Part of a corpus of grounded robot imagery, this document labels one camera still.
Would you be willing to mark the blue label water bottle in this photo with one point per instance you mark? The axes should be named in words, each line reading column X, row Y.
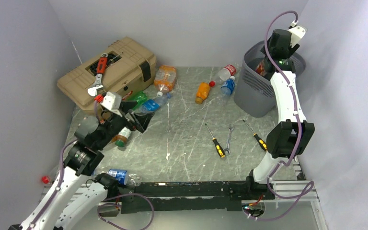
column 226, row 91

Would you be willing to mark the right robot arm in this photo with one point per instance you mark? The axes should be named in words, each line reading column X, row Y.
column 270, row 68

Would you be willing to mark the orange juice bottle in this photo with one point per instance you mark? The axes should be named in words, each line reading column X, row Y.
column 202, row 93

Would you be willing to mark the brown bottle green cap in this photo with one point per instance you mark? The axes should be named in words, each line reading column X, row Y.
column 122, row 137

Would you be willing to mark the silver open-end wrench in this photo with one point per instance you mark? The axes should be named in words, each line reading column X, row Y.
column 227, row 148

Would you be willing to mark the clear bottle blue label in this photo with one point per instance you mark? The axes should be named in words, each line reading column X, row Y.
column 153, row 104

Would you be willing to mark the grey mesh waste bin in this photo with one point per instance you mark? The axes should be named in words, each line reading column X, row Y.
column 257, row 96

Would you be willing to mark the blue pepsi bottle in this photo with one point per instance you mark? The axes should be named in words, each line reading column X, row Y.
column 125, row 177

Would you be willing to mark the yellow black screwdriver left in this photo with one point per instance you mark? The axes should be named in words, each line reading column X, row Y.
column 217, row 146

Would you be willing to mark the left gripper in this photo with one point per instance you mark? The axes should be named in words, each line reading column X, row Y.
column 143, row 121

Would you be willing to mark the green plastic bottle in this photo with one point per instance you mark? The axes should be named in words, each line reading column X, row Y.
column 140, row 97

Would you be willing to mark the yellow black screwdriver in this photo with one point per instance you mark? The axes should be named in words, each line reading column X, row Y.
column 217, row 146
column 260, row 141

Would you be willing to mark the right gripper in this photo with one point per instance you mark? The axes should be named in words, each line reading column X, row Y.
column 292, row 50

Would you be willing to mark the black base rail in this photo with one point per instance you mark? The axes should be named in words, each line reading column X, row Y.
column 178, row 196

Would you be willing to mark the yellow black screwdriver right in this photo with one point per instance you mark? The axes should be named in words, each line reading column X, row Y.
column 260, row 141

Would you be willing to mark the large orange label bottle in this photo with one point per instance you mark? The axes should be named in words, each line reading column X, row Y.
column 165, row 80

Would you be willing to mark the clear bottle red cap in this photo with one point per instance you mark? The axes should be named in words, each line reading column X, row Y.
column 224, row 74

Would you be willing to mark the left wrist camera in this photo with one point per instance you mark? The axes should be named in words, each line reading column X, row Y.
column 109, row 100

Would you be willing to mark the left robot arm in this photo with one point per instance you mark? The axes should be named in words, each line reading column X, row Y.
column 76, row 189

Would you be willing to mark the tan plastic toolbox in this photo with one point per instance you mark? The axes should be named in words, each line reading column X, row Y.
column 130, row 68

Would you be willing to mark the small red cap bottle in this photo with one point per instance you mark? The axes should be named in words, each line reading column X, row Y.
column 51, row 177

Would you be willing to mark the red adjustable wrench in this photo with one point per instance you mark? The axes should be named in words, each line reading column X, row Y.
column 100, row 70

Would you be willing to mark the red label sauce bottle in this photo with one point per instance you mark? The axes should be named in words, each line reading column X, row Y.
column 261, row 68

